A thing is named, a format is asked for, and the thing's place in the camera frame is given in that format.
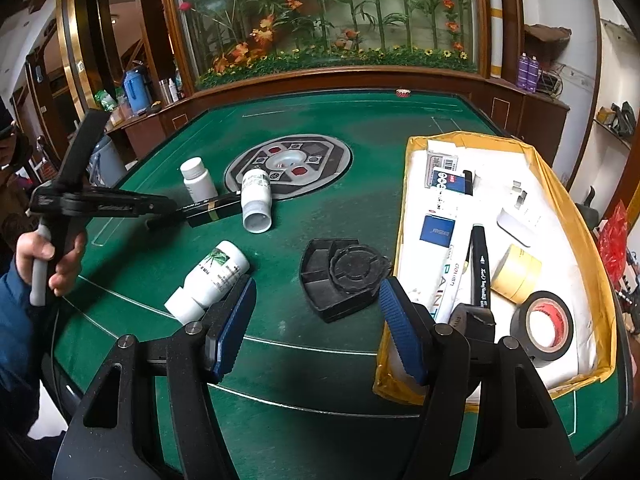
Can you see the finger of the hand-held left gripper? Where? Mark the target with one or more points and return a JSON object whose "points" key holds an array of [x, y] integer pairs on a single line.
{"points": [[130, 205]]}

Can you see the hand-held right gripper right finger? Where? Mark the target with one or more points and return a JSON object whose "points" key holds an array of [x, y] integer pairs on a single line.
{"points": [[400, 330]]}

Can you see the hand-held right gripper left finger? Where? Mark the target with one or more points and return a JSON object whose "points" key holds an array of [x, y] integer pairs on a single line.
{"points": [[235, 330]]}

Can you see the white bottle green label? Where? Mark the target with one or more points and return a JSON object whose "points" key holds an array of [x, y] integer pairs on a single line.
{"points": [[207, 272]]}

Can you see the plain white bottle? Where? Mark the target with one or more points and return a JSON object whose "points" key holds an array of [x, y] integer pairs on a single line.
{"points": [[198, 180]]}

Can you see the black box gold stripe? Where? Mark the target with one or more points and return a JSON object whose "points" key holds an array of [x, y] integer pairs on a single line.
{"points": [[215, 208]]}

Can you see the black marker white print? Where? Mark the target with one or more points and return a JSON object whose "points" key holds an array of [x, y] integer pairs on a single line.
{"points": [[477, 265]]}

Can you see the black electrical tape roll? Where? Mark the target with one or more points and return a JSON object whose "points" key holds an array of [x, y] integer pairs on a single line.
{"points": [[518, 327]]}

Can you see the white bottle grey cap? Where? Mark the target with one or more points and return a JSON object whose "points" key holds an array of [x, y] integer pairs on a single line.
{"points": [[256, 200]]}

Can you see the yellow cardboard tray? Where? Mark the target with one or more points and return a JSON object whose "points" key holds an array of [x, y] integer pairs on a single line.
{"points": [[555, 240]]}

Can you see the person's left forearm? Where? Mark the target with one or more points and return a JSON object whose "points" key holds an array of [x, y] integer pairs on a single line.
{"points": [[20, 360]]}

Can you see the person's left hand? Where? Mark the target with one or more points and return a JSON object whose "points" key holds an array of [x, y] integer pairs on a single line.
{"points": [[65, 272]]}

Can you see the grey plastic bucket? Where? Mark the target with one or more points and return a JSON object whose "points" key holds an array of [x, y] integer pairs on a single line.
{"points": [[107, 160]]}

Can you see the green snack packets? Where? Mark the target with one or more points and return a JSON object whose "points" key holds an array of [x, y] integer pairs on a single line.
{"points": [[106, 100]]}

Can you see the blue thermos jug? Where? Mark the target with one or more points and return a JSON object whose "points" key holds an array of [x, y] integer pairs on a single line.
{"points": [[136, 91]]}

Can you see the blue white box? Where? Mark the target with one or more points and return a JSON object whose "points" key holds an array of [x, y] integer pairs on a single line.
{"points": [[437, 230]]}

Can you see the steel thermos bottle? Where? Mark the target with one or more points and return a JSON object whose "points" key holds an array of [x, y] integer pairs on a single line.
{"points": [[165, 92]]}

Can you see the masking tape roll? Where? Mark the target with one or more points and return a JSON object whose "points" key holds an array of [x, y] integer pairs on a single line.
{"points": [[507, 285]]}

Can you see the small white bottle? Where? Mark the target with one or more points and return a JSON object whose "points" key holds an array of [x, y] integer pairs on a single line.
{"points": [[174, 91]]}

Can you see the white flat plastic piece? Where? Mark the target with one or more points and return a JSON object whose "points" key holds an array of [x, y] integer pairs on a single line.
{"points": [[515, 227]]}

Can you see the blue white card pack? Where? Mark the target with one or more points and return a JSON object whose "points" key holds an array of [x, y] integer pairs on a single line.
{"points": [[450, 181]]}

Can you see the grey box with label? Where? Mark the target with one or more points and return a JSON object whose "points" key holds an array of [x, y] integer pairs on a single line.
{"points": [[435, 170]]}

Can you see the round table control panel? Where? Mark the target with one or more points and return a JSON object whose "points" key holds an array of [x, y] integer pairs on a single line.
{"points": [[287, 160]]}

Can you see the red plastic bag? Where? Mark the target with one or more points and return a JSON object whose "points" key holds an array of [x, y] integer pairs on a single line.
{"points": [[615, 240]]}

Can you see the small red white cap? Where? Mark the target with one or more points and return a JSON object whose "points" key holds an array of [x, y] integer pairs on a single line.
{"points": [[402, 93]]}

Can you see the glass artificial flower display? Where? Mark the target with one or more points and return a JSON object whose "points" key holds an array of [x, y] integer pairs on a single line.
{"points": [[325, 10]]}

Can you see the purple spray can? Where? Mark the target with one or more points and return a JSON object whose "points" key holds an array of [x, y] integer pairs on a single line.
{"points": [[533, 75], [523, 73]]}

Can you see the black items on shelf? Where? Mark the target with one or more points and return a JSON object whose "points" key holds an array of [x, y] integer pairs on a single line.
{"points": [[622, 116]]}

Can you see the white yellow striped column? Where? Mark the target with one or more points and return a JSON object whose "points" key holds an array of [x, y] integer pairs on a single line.
{"points": [[495, 15]]}

